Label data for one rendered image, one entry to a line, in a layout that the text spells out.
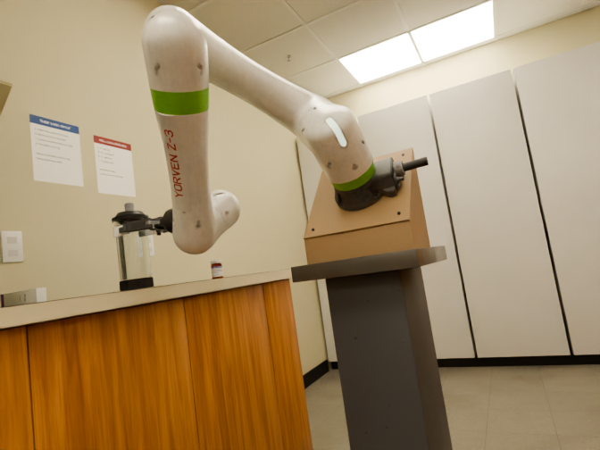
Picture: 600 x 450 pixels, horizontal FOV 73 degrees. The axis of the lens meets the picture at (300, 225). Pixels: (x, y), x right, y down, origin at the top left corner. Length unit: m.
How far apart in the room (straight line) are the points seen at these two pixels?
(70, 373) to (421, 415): 0.79
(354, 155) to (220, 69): 0.37
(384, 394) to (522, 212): 2.51
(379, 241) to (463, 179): 2.45
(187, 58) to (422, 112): 2.89
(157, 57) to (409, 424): 0.94
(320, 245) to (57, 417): 0.69
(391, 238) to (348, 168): 0.20
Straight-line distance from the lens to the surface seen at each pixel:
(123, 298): 1.11
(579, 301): 3.43
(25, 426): 1.03
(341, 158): 0.97
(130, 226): 1.26
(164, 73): 0.84
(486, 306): 3.41
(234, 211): 1.09
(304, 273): 1.01
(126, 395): 1.16
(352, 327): 1.04
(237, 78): 1.03
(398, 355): 1.01
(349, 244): 1.02
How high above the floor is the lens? 0.93
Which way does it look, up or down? 6 degrees up
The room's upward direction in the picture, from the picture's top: 8 degrees counter-clockwise
